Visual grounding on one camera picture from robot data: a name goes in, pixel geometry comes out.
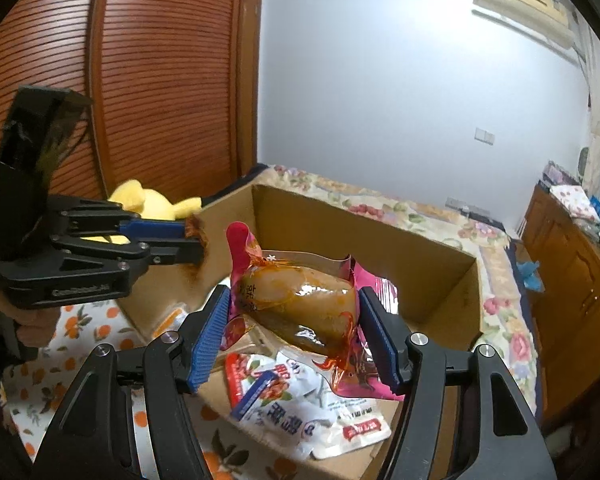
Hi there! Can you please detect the wooden louvered wardrobe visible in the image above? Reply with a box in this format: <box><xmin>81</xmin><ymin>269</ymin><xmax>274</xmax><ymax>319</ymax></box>
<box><xmin>0</xmin><ymin>0</ymin><xmax>263</xmax><ymax>211</ymax></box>

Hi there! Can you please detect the blue cloth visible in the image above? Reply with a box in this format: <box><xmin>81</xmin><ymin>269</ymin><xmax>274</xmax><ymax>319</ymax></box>
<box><xmin>517</xmin><ymin>260</ymin><xmax>546</xmax><ymax>291</ymax></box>

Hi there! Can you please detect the wooden cabinet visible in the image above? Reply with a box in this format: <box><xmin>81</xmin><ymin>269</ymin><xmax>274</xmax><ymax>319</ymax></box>
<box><xmin>517</xmin><ymin>182</ymin><xmax>600</xmax><ymax>426</ymax></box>

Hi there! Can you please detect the small blue snack packet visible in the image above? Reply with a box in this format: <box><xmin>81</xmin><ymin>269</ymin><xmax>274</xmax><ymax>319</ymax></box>
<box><xmin>230</xmin><ymin>371</ymin><xmax>277</xmax><ymax>422</ymax></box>

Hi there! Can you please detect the yellow plush toy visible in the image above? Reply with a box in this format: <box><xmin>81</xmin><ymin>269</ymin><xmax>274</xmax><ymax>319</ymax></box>
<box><xmin>87</xmin><ymin>180</ymin><xmax>203</xmax><ymax>246</ymax></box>

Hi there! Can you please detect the white red snack packet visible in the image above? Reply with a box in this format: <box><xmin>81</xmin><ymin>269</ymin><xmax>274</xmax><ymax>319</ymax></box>
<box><xmin>224</xmin><ymin>350</ymin><xmax>392</xmax><ymax>461</ymax></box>

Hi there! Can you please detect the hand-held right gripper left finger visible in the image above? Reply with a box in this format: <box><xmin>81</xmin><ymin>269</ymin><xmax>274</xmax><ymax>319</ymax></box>
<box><xmin>32</xmin><ymin>285</ymin><xmax>231</xmax><ymax>480</ymax></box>

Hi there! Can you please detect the beige patterned curtain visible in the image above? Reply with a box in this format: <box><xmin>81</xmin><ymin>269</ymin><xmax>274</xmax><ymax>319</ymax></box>
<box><xmin>577</xmin><ymin>20</ymin><xmax>600</xmax><ymax>201</ymax></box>

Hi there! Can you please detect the cardboard box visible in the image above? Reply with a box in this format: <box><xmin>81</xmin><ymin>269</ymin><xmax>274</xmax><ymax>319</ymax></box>
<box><xmin>120</xmin><ymin>167</ymin><xmax>483</xmax><ymax>480</ymax></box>

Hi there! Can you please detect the black flat device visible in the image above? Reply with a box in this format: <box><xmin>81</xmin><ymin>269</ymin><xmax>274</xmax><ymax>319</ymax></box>
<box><xmin>467</xmin><ymin>210</ymin><xmax>503</xmax><ymax>226</ymax></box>

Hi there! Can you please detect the orange fruit print sheet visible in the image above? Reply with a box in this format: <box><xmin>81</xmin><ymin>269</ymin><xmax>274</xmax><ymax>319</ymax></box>
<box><xmin>0</xmin><ymin>300</ymin><xmax>301</xmax><ymax>480</ymax></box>

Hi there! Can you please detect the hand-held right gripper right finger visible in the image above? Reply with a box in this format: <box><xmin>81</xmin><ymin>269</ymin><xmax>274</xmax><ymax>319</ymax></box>
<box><xmin>357</xmin><ymin>286</ymin><xmax>556</xmax><ymax>480</ymax></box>

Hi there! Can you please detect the red chicken snack packet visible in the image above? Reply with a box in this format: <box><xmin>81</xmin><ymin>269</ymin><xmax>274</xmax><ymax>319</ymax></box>
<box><xmin>225</xmin><ymin>221</ymin><xmax>366</xmax><ymax>396</ymax></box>

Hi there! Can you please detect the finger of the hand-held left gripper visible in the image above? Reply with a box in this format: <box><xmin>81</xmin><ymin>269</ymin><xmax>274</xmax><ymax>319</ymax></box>
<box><xmin>52</xmin><ymin>237</ymin><xmax>206</xmax><ymax>273</ymax></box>
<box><xmin>45</xmin><ymin>195</ymin><xmax>188</xmax><ymax>241</ymax></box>

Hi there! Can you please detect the person's left hand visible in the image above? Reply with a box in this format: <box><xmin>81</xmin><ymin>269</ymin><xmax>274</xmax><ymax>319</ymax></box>
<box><xmin>0</xmin><ymin>290</ymin><xmax>61</xmax><ymax>361</ymax></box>

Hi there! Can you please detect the folded floral cloth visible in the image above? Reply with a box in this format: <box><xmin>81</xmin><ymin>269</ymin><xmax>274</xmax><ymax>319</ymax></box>
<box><xmin>550</xmin><ymin>185</ymin><xmax>600</xmax><ymax>223</ymax></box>

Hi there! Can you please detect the purple box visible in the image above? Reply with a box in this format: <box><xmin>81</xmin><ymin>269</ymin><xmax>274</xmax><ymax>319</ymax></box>
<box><xmin>542</xmin><ymin>160</ymin><xmax>578</xmax><ymax>186</ymax></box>

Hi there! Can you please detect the dark pink snack packet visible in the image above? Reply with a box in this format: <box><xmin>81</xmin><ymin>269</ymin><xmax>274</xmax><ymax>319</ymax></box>
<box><xmin>337</xmin><ymin>345</ymin><xmax>408</xmax><ymax>403</ymax></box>

